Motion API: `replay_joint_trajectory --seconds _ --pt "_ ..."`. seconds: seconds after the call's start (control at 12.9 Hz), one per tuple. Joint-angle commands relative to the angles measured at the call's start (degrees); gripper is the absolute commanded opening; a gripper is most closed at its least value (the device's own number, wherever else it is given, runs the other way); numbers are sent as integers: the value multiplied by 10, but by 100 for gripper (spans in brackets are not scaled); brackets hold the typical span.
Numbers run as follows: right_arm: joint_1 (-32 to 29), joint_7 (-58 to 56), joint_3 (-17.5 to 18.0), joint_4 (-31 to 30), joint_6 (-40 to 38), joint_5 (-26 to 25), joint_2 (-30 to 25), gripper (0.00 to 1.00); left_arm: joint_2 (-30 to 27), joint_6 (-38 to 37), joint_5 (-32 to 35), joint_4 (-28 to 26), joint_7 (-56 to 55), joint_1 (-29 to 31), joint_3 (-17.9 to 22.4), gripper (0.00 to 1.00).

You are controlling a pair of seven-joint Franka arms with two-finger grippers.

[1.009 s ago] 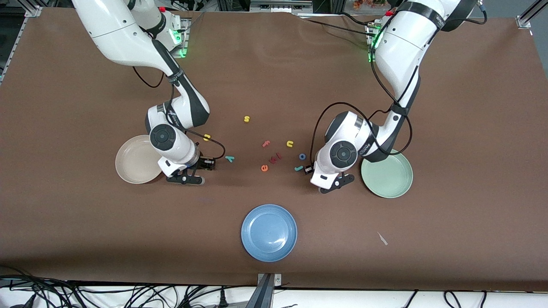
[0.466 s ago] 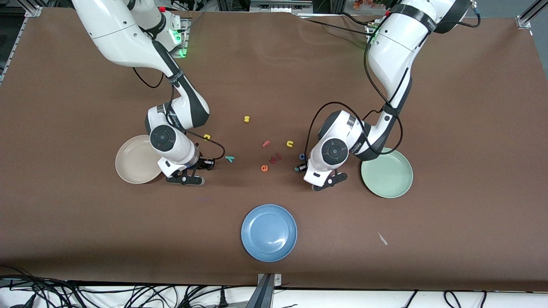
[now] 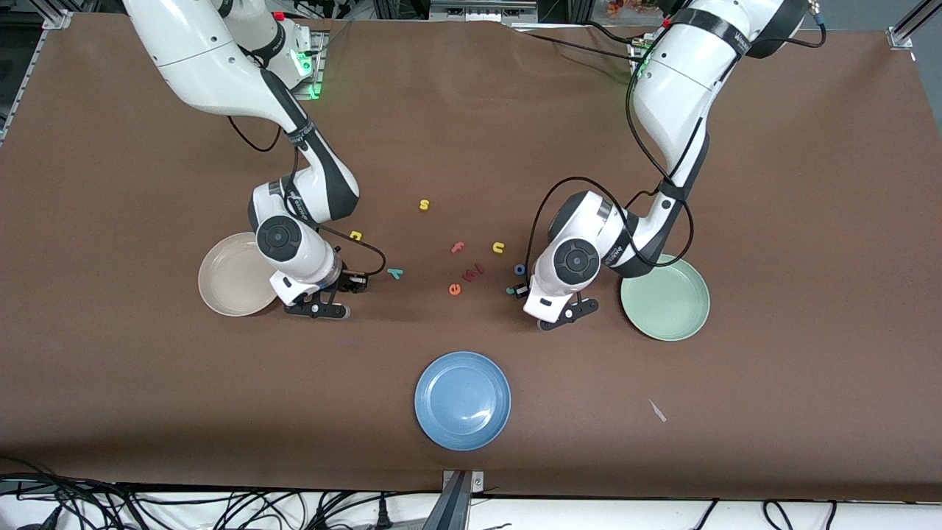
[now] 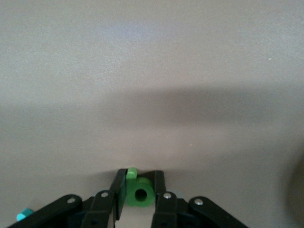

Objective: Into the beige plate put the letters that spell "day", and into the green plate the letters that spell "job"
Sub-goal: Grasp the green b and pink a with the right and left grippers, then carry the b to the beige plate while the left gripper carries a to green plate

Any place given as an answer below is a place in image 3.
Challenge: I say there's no curved black table cable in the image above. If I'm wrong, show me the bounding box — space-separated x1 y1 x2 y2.
581 21 648 46

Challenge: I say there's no blue round plate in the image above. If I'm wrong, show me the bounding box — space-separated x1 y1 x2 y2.
414 350 512 451

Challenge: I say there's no looped black floor cable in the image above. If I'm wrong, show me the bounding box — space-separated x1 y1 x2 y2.
760 499 797 530

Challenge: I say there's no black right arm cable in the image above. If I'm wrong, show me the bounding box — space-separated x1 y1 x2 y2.
227 114 387 279

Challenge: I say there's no pale green round plate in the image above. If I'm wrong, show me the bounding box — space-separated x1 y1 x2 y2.
620 254 712 342

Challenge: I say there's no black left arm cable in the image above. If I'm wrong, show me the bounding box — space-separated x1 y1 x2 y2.
524 0 826 284

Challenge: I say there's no aluminium frame rail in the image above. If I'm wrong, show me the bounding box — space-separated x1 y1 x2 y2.
429 0 539 23

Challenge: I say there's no aluminium corner profile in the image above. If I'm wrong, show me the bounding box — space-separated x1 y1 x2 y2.
887 0 942 51

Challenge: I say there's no brown table cover sheet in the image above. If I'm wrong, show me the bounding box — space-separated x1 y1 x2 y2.
0 13 942 501

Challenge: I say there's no grey camera mount pole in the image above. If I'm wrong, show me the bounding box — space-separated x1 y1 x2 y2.
423 471 473 530

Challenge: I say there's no orange decoration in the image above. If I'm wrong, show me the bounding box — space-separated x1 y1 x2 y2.
606 0 665 17

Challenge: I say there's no straight black table cable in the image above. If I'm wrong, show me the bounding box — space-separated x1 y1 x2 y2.
515 29 642 67

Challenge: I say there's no thick black floor cable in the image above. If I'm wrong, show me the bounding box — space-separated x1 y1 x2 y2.
0 455 155 530

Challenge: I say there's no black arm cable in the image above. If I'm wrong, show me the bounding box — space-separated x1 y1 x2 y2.
524 0 826 284
227 114 387 279

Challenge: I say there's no beige round plate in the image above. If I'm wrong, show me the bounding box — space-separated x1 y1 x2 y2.
197 232 285 318

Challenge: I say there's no aluminium table side rail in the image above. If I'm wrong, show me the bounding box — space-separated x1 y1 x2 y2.
0 28 46 144

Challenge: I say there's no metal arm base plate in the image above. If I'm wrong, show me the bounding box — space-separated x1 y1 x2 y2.
628 37 653 83
294 29 326 100

